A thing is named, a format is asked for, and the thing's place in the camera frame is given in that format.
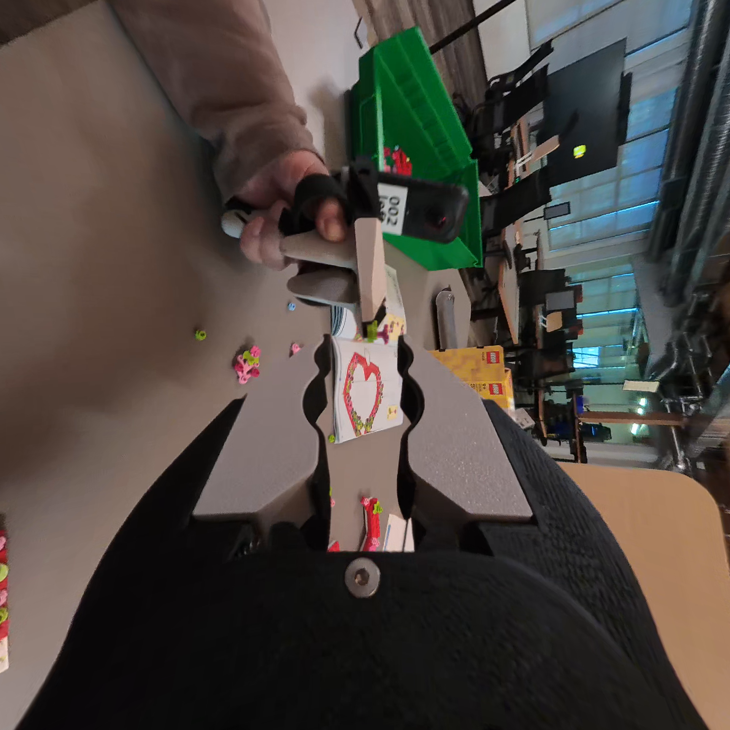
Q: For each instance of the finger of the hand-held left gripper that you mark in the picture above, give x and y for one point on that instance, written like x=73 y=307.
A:
x=369 y=268

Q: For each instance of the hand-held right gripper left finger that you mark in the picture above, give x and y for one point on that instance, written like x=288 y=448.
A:
x=256 y=456

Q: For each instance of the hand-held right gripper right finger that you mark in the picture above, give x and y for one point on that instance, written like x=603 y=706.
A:
x=467 y=456

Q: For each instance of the person's left forearm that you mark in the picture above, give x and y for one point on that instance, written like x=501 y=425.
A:
x=216 y=68

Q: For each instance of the pile of small lego pieces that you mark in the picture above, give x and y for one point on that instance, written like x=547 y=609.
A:
x=398 y=161

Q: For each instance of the yellow lego box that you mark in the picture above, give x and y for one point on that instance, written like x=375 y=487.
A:
x=473 y=368

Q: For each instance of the pink and green lego cluster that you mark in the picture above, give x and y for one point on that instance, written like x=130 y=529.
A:
x=247 y=365

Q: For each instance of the lego instruction booklet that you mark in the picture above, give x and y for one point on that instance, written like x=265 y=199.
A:
x=365 y=393

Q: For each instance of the red lego plate with flowers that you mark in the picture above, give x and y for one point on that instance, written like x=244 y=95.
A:
x=3 y=570

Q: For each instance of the person's left hand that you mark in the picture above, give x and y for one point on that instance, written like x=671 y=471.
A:
x=268 y=188

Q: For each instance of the clear plastic bag with sheet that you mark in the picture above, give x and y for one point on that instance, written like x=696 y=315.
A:
x=399 y=533

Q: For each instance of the green plastic bin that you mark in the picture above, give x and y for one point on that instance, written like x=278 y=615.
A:
x=416 y=102

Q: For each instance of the black office chair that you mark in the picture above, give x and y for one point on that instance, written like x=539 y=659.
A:
x=507 y=108

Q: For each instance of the black tripod pole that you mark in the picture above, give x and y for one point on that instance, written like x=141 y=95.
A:
x=473 y=23

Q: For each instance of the light wooden board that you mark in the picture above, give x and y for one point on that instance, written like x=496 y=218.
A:
x=644 y=570

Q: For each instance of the red lego heart frame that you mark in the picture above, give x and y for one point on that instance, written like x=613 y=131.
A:
x=372 y=513

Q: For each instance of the black wall panel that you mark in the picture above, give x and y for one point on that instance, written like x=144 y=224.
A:
x=587 y=108

